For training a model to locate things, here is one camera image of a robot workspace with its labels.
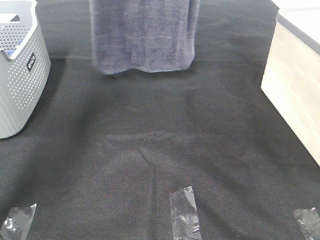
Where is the grey-blue terry towel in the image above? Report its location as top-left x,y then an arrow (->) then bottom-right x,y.
89,0 -> 201,75

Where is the black table cloth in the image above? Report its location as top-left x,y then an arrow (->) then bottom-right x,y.
0,0 -> 320,240

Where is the clear tape strip middle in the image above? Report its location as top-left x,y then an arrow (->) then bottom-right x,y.
169,186 -> 202,240

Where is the clear tape strip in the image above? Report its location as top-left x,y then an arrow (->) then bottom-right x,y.
0,203 -> 37,240
169,186 -> 202,240
293,207 -> 320,240

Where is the white box with grey rim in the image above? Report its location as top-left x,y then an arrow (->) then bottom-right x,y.
261,6 -> 320,163

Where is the grey perforated laundry basket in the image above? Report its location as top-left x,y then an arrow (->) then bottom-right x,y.
0,0 -> 51,139

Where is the light blue cloth in basket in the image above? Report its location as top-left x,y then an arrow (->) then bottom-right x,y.
6,40 -> 23,57

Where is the clear tape strip left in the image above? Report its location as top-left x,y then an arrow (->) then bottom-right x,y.
0,203 -> 37,240

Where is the clear tape strip right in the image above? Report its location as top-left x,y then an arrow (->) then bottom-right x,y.
293,207 -> 320,240

